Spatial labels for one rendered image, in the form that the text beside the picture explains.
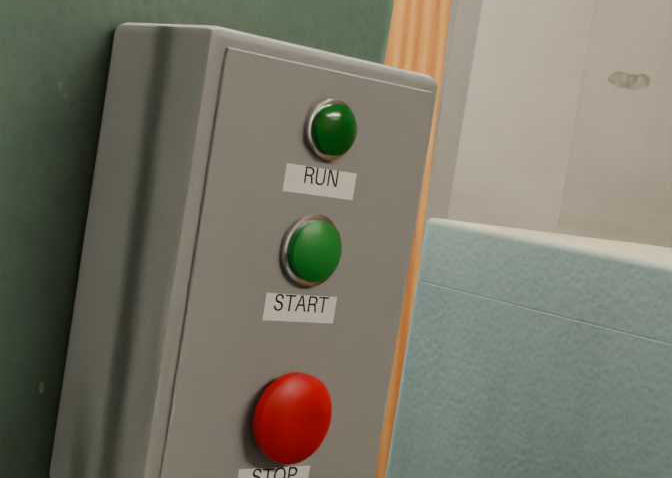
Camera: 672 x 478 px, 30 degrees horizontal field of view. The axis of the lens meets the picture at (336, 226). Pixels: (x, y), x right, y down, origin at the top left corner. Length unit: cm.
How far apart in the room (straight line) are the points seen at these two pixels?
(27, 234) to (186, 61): 8
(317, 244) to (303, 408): 5
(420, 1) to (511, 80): 44
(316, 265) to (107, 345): 7
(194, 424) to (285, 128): 10
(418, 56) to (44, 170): 187
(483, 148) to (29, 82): 222
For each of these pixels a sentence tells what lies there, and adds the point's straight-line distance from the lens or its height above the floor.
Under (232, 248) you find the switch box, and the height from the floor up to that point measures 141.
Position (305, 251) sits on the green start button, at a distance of 40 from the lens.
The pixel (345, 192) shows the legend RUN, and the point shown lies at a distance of 42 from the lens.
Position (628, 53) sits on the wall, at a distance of 277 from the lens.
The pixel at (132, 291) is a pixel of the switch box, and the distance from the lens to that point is 40.
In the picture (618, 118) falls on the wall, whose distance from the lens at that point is 275.
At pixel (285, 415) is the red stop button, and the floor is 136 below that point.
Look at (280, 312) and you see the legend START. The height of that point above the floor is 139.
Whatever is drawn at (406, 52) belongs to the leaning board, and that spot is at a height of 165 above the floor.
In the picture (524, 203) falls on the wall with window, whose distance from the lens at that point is 272.
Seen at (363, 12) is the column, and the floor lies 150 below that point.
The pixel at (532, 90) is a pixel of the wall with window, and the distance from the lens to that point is 270.
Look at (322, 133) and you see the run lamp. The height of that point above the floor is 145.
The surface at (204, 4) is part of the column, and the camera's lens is 45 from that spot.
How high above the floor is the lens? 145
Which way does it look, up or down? 3 degrees down
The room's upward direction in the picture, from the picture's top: 9 degrees clockwise
